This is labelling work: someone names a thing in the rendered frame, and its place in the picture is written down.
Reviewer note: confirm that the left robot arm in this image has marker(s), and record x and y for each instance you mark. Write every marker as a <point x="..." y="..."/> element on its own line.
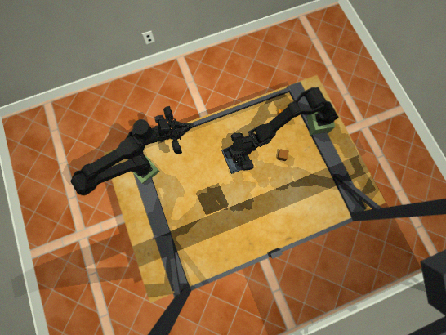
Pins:
<point x="84" y="181"/>

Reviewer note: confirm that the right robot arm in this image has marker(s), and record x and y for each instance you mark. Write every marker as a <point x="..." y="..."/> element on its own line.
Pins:
<point x="265" y="132"/>

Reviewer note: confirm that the brown cube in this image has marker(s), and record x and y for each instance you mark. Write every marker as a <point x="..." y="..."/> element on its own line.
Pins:
<point x="282" y="155"/>

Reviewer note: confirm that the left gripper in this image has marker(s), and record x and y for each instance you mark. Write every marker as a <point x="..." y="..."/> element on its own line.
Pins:
<point x="174" y="134"/>

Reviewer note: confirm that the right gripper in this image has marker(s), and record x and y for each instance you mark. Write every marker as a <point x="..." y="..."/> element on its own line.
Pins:
<point x="245" y="162"/>

